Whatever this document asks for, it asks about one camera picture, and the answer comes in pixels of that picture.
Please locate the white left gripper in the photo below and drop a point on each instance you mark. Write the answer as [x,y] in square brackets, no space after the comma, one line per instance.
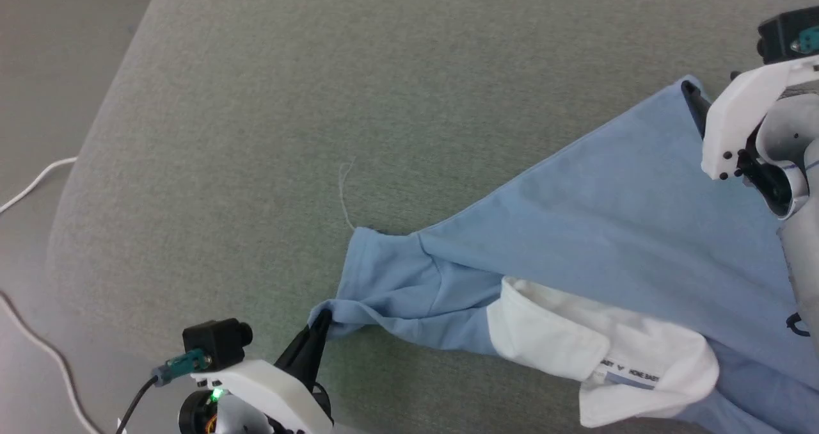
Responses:
[269,389]

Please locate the light blue shirt white collar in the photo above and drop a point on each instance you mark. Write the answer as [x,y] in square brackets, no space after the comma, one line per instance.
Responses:
[608,216]

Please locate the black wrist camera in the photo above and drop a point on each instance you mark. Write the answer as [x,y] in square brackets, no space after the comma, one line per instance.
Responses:
[214,341]
[780,37]

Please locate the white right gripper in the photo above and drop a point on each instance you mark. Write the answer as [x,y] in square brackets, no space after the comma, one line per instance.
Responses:
[736,107]

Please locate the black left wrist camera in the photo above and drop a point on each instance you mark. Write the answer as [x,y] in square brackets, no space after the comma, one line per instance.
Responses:
[214,341]

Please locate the grey fabric sofa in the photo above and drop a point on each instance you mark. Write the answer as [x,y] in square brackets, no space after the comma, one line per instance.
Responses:
[320,101]

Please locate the loose white thread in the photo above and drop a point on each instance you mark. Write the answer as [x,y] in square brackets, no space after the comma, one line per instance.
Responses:
[342,191]

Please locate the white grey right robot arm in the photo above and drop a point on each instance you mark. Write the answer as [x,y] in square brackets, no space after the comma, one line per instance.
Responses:
[807,261]

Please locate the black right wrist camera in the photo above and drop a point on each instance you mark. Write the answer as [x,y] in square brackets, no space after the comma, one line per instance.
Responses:
[780,37]

